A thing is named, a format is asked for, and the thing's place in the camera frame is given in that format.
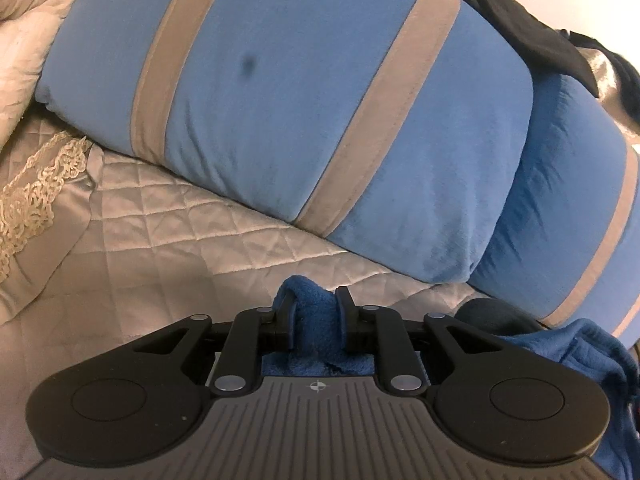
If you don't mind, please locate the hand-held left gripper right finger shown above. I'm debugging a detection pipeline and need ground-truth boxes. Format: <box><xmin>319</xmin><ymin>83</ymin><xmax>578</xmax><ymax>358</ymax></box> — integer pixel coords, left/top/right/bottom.
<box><xmin>335</xmin><ymin>286</ymin><xmax>501</xmax><ymax>396</ymax></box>

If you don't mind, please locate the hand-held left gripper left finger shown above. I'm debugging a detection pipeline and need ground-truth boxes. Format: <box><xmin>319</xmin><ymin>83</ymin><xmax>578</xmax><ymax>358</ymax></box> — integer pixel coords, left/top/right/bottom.
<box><xmin>135</xmin><ymin>290</ymin><xmax>301</xmax><ymax>396</ymax></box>

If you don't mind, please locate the blue fleece jacket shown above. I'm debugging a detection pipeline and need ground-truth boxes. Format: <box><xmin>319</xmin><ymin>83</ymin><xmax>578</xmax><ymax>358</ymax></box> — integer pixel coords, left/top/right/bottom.
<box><xmin>260</xmin><ymin>274</ymin><xmax>640</xmax><ymax>480</ymax></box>

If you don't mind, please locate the blue grey-striped pillow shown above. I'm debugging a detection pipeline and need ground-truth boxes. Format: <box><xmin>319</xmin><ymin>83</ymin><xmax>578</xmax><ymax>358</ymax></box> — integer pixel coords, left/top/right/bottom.
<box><xmin>34</xmin><ymin>0</ymin><xmax>536</xmax><ymax>283</ymax></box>
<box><xmin>470</xmin><ymin>72</ymin><xmax>640</xmax><ymax>338</ymax></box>

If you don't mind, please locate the grey lace-trimmed sham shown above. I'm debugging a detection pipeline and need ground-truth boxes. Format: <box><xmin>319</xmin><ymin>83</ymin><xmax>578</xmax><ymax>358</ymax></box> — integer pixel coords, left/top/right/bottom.
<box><xmin>0</xmin><ymin>130</ymin><xmax>103</xmax><ymax>326</ymax></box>

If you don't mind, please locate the black cloth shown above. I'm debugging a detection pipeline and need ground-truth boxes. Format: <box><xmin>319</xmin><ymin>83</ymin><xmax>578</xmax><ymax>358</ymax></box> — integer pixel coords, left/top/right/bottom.
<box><xmin>410</xmin><ymin>0</ymin><xmax>601</xmax><ymax>98</ymax></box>

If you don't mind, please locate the silver floral cushion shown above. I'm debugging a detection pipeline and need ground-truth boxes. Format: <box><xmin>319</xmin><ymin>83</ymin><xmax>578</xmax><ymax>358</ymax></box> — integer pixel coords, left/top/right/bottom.
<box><xmin>575</xmin><ymin>42</ymin><xmax>640</xmax><ymax>146</ymax></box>

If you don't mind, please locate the navy and pink garment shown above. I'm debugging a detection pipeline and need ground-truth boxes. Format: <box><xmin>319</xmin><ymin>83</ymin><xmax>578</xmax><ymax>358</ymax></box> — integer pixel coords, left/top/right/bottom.
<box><xmin>607</xmin><ymin>50</ymin><xmax>640</xmax><ymax>123</ymax></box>

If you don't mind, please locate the beige quilted comforter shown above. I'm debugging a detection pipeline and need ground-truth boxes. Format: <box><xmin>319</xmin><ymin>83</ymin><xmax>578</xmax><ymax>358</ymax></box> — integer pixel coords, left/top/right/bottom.
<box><xmin>0</xmin><ymin>0</ymin><xmax>96</xmax><ymax>146</ymax></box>

